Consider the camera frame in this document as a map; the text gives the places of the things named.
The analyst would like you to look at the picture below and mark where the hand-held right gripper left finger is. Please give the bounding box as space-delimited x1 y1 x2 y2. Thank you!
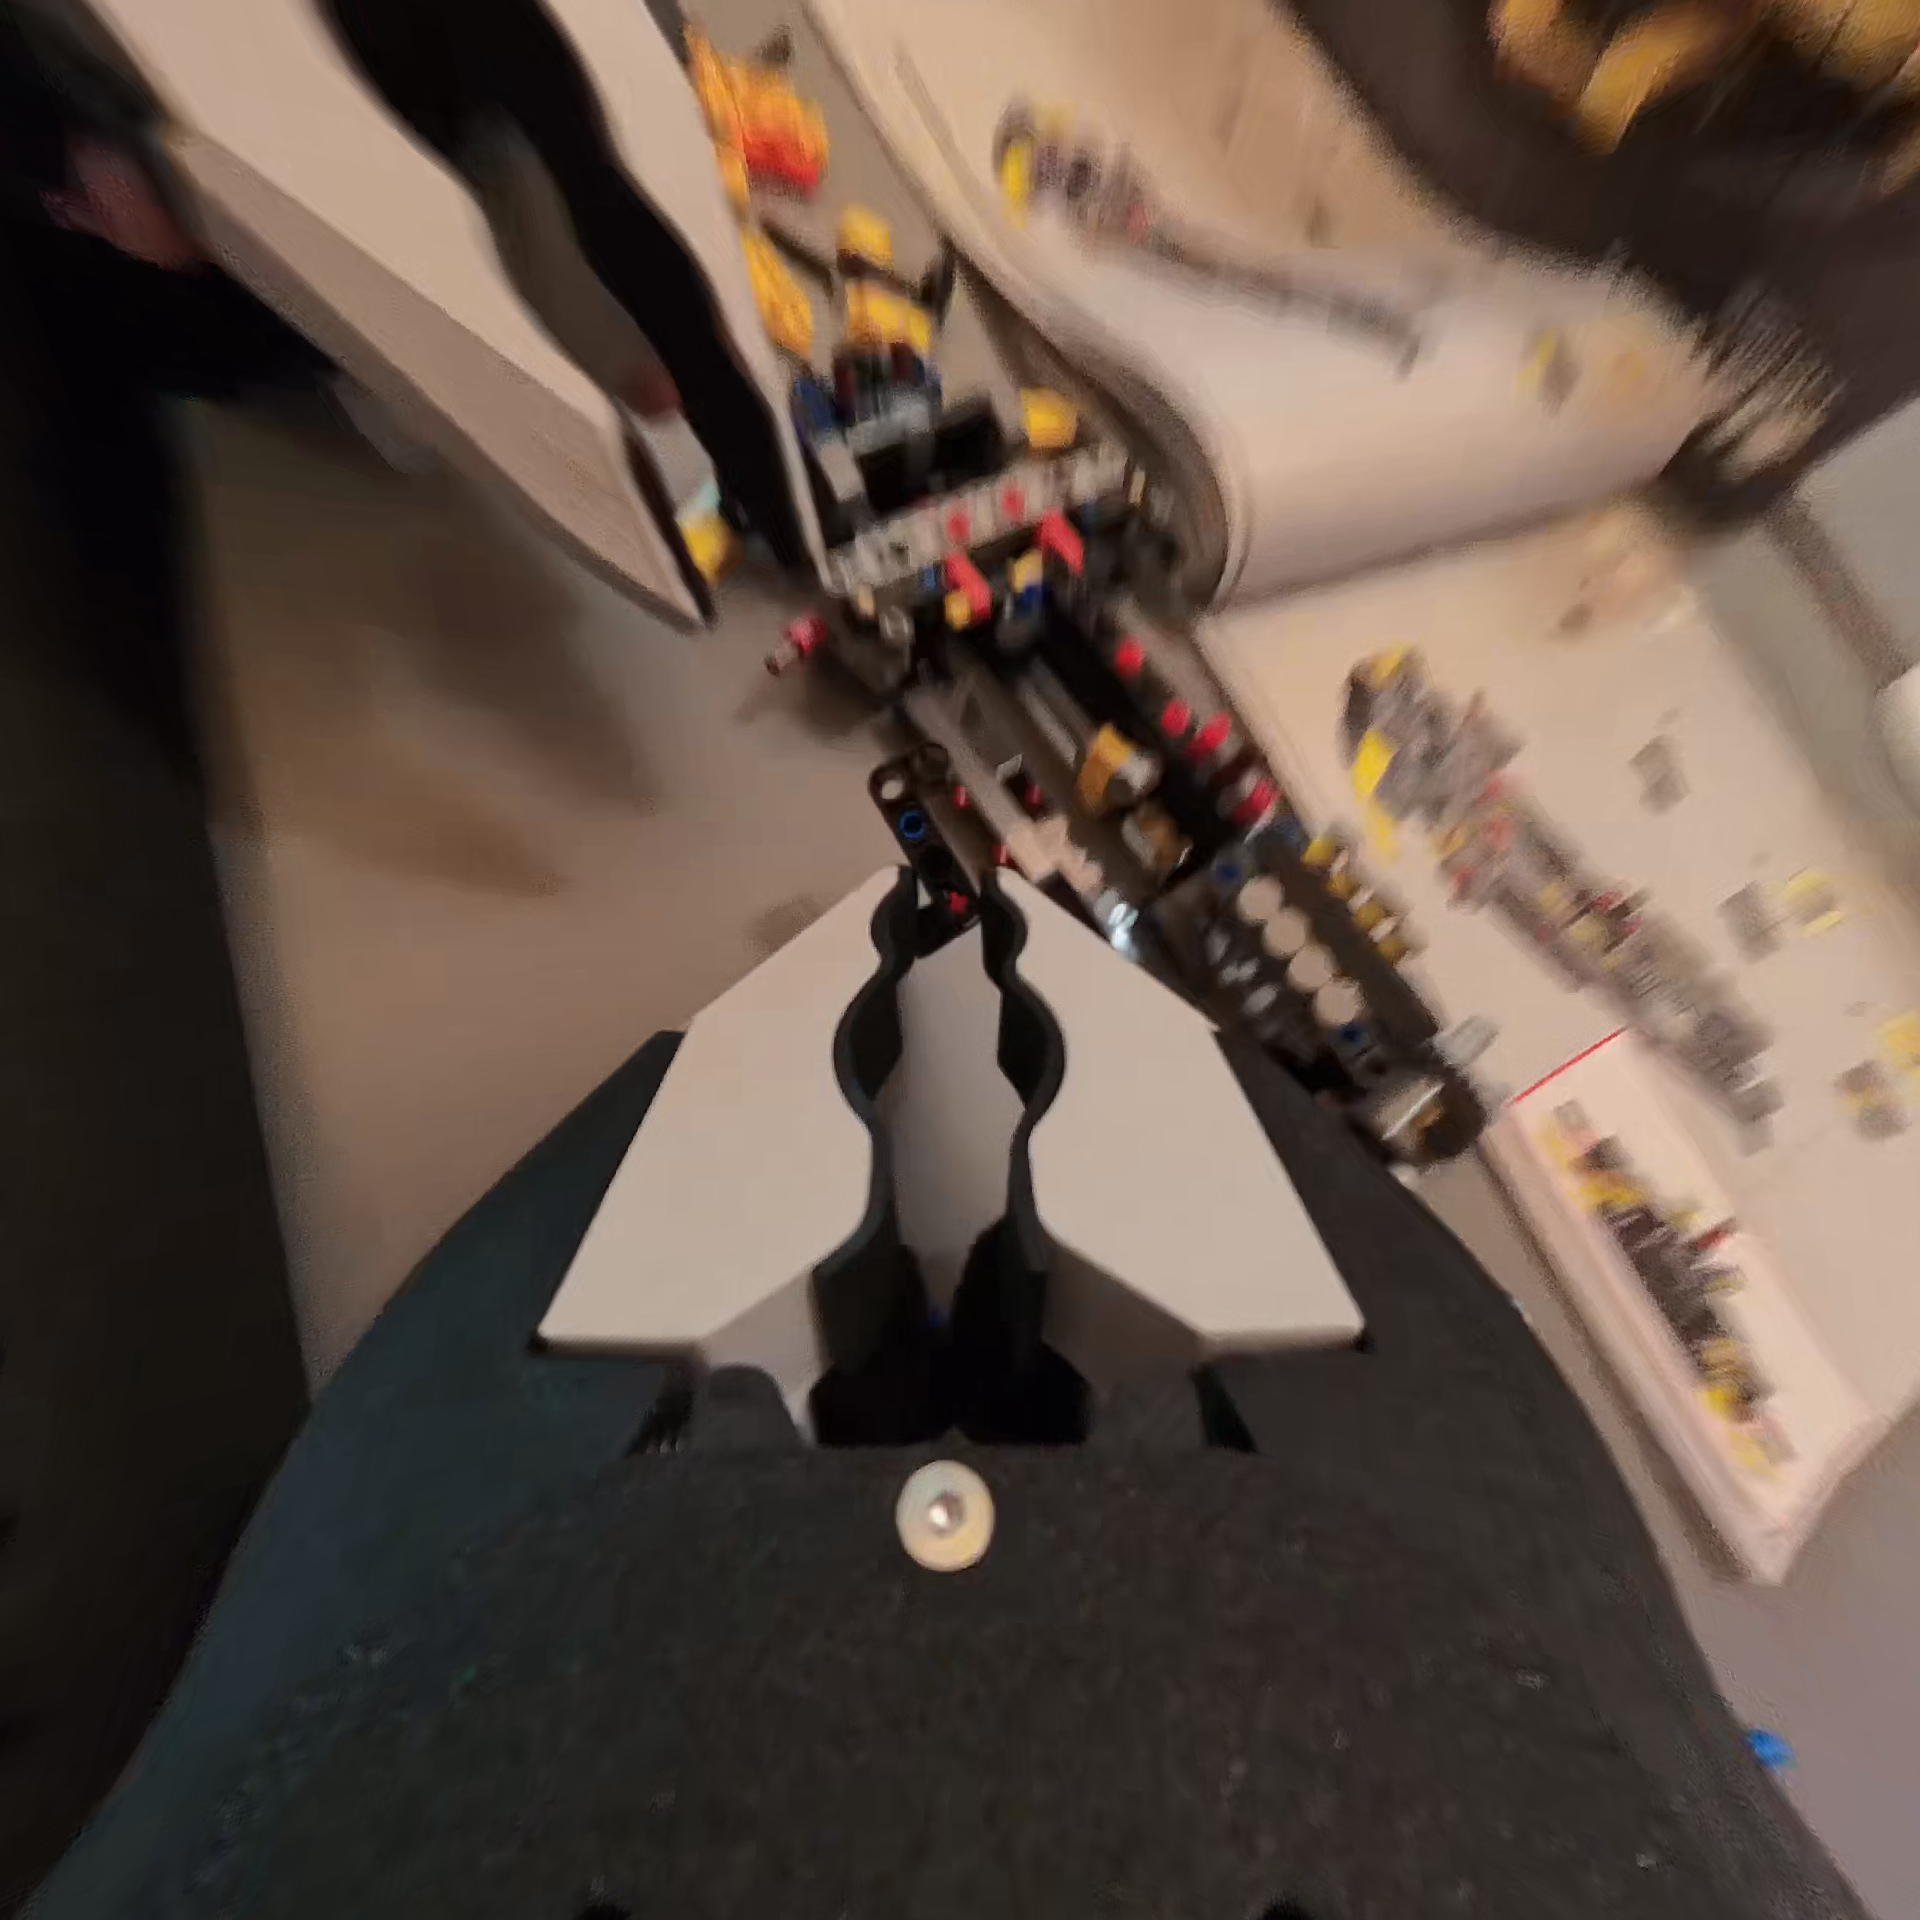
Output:
531 869 920 1439

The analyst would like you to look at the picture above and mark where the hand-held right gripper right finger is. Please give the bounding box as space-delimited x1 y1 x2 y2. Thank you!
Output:
978 869 1362 1431

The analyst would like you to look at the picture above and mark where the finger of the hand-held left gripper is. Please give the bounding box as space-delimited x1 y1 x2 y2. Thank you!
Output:
92 0 719 630
316 0 828 575

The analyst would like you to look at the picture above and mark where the black angled lego beam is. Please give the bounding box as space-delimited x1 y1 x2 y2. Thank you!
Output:
870 749 987 950

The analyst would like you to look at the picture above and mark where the lego car chassis model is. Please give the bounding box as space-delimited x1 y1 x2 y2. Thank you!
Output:
763 347 1510 1172

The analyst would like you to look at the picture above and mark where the lego instruction booklet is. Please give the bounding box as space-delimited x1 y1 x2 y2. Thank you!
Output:
808 0 1920 1588

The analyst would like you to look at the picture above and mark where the pile of yellow lego pieces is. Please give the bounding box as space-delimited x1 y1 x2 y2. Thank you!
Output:
679 28 963 364

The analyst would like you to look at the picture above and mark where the black lego set box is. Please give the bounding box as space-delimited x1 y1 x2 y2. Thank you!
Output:
1287 0 1920 513

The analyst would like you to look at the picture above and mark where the black perforated chair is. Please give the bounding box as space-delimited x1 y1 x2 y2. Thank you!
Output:
0 392 316 1920

